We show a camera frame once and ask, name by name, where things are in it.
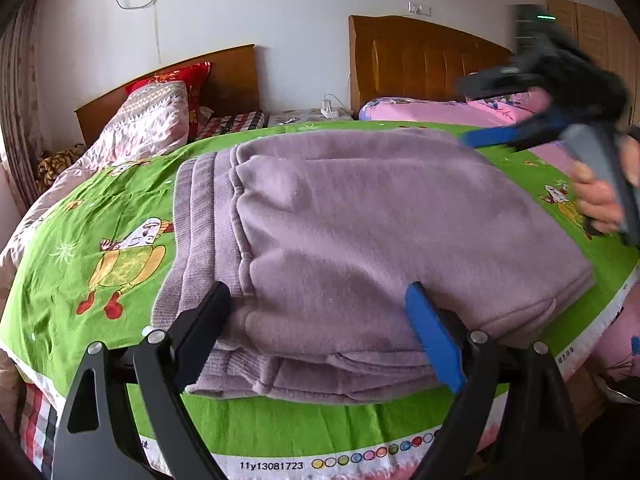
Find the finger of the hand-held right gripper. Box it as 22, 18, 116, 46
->
459, 66, 538, 101
460, 110, 569, 151

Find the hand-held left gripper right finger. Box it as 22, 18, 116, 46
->
404, 281, 586, 480

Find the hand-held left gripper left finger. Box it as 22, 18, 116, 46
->
51, 281, 232, 480

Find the person's right hand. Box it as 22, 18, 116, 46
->
570, 134, 640, 238

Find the folded pink floral quilt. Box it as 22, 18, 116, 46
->
467, 87, 556, 127

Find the light wooden wardrobe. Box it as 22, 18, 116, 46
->
546, 0, 640, 126

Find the padded orange wooden headboard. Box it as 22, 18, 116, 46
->
348, 15, 516, 121

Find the pink bed sheet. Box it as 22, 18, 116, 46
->
357, 97, 591, 178

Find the green cartoon printed bed sheet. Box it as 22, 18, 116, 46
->
0, 120, 640, 480

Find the pink floral bedspread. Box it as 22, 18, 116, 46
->
592, 270, 640, 378

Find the red checked bed sheet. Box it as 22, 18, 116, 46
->
192, 107, 269, 142
17, 384, 65, 480

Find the floral nightstand cloth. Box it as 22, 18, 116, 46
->
267, 107, 358, 129

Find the pink white patterned quilt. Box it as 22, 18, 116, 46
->
0, 81, 193, 281

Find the brown patterned blanket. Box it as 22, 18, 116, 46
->
34, 144, 87, 195

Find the red embroidered pillow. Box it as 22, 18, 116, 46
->
125, 61, 213, 143

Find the dark wooden headboard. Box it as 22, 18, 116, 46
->
75, 44, 261, 148

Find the pink patterned curtain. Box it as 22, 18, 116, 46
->
0, 0, 42, 216

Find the white hanging cable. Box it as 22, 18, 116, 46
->
114, 0, 165, 66

